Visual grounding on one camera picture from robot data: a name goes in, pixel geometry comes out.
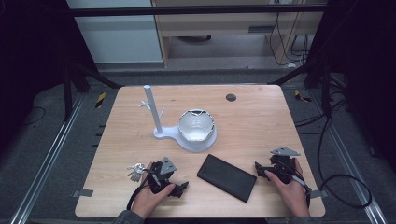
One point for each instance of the aluminium floor rail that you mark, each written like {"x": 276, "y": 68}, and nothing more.
{"x": 351, "y": 161}
{"x": 46, "y": 158}

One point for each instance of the person's left hand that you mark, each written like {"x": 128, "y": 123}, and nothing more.
{"x": 149, "y": 200}

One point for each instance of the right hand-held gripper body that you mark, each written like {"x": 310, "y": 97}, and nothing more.
{"x": 285, "y": 168}

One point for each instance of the grey round table grommet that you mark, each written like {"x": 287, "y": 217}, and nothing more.
{"x": 231, "y": 97}

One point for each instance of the person's right hand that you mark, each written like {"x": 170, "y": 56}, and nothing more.
{"x": 295, "y": 196}

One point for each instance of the yellow black striped tape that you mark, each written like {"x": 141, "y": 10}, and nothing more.
{"x": 100, "y": 99}
{"x": 301, "y": 96}

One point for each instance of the black metal stand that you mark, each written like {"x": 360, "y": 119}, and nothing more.
{"x": 67, "y": 93}
{"x": 325, "y": 87}

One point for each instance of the grey tape piece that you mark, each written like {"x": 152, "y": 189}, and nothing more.
{"x": 82, "y": 193}
{"x": 319, "y": 194}

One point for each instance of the silver bunch of keys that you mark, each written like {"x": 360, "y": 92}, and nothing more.
{"x": 136, "y": 171}

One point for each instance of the white bowl with silver rim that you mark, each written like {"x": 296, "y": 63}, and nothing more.
{"x": 196, "y": 126}

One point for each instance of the white cabinet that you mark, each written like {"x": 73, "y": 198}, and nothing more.
{"x": 118, "y": 37}

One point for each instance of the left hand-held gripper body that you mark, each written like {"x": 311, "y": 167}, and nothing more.
{"x": 168, "y": 166}

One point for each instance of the black horizontal metal bar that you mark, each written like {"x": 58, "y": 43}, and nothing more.
{"x": 186, "y": 10}

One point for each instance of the dark curtain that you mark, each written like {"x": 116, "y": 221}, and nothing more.
{"x": 31, "y": 62}
{"x": 367, "y": 68}

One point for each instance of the light wooden desk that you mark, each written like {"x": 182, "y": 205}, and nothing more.
{"x": 218, "y": 28}

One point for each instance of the long black wallet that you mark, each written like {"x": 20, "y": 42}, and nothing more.
{"x": 227, "y": 177}

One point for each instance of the white key stand with hooks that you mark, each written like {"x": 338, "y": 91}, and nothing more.
{"x": 154, "y": 109}

